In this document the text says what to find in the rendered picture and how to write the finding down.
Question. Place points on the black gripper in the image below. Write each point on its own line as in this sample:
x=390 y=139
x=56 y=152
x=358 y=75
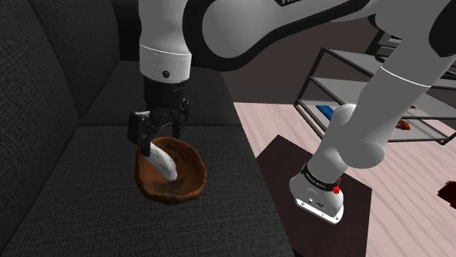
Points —
x=162 y=96

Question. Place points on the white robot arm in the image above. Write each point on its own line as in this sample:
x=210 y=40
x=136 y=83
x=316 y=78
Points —
x=356 y=142

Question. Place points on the white curved banana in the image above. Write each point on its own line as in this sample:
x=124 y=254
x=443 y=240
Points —
x=165 y=163

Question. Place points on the brown wooden bowl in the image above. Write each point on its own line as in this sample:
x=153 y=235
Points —
x=192 y=174

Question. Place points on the dark grey fabric sofa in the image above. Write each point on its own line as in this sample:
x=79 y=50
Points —
x=89 y=213

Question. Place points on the blue flat item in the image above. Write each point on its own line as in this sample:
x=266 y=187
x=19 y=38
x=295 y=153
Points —
x=326 y=111

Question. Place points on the black metal shelf rack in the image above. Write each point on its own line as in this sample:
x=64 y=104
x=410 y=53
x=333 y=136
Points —
x=342 y=87

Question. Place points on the dark robot stand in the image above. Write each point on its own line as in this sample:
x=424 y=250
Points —
x=313 y=235

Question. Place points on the small brown item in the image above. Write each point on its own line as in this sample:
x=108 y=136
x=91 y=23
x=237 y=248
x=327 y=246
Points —
x=402 y=125

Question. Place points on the dark red spiky item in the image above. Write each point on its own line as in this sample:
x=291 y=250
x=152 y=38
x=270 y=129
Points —
x=449 y=195

